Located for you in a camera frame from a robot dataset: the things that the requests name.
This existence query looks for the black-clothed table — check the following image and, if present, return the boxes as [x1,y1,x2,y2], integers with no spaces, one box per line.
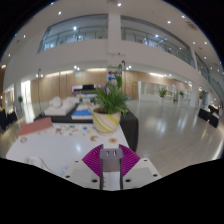
[34,105,140,153]

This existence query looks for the black piano with display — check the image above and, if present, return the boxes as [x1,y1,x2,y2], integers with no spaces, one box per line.
[71,84,108,98]

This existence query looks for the white architectural model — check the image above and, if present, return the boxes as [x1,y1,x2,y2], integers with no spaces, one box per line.
[44,96,80,117]

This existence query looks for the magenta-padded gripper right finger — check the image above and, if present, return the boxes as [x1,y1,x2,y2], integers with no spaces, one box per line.
[119,143,163,190]

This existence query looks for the direction sign with arrows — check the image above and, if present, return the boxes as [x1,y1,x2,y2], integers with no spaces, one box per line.
[107,64,123,83]

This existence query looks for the small grey charger block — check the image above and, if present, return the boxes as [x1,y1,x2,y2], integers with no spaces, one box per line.
[99,148,124,191]

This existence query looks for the blue flat board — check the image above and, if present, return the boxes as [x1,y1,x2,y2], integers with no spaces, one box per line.
[71,109,93,121]

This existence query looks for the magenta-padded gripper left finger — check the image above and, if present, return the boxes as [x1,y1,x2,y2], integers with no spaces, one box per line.
[63,143,104,191]

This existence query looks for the black-covered side table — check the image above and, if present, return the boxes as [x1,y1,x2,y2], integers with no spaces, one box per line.
[198,104,221,129]
[0,109,18,131]

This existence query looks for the large background potted plant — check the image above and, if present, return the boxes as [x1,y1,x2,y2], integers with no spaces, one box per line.
[157,87,169,99]

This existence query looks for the potted plant in striped pot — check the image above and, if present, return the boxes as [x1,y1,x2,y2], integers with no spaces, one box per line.
[90,64,132,135]

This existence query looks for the red flat sheet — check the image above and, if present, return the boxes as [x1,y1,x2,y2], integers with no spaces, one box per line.
[18,117,54,137]

